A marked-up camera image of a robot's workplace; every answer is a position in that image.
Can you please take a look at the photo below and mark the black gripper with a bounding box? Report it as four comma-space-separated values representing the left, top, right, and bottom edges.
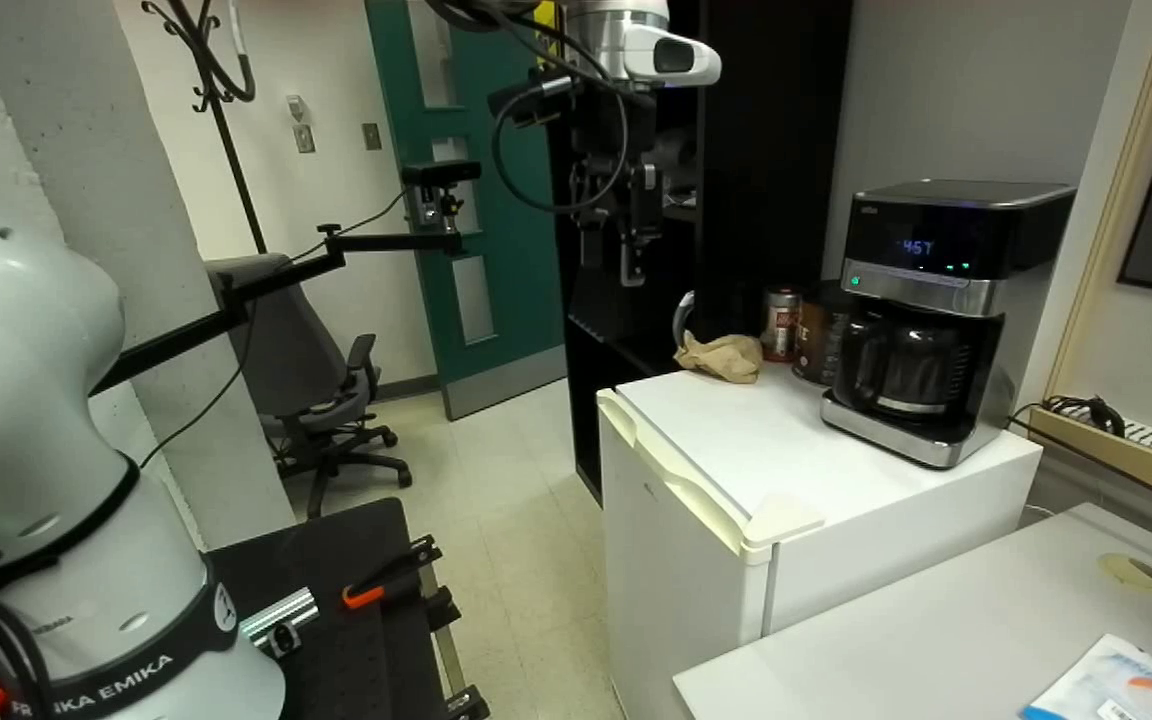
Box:
570, 90, 658, 289

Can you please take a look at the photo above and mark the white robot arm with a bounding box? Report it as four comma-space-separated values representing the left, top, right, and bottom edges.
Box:
0, 195, 286, 720

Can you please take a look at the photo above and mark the brown coffee can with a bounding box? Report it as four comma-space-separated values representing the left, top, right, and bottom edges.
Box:
789, 282, 845, 384

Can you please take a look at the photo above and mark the glass coffee carafe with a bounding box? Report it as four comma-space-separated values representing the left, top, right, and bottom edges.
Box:
828, 300, 1001, 420

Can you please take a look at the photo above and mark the black silver coffee machine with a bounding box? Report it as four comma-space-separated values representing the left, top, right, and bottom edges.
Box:
819, 180, 1076, 467

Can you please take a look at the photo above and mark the black tall shelf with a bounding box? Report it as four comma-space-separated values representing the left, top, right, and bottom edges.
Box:
560, 0, 850, 497

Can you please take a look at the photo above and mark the green door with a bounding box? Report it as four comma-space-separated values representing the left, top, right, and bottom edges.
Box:
365, 0, 564, 420

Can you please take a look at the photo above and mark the small silver lidded jar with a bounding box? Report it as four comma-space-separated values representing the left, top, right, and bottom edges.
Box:
765, 289, 794, 362

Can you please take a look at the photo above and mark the white mini fridge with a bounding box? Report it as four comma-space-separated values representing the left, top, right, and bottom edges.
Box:
594, 373, 1038, 720

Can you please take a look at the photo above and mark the black office chair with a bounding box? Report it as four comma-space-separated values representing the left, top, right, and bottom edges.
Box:
205, 252, 412, 518

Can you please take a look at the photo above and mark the orange black clamp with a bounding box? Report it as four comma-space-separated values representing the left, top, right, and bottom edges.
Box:
340, 538, 441, 612

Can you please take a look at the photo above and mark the black coat rack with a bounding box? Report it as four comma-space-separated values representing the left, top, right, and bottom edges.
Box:
134, 0, 267, 252

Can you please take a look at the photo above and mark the blue white paper packet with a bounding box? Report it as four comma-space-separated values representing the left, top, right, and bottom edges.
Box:
1016, 633, 1152, 720

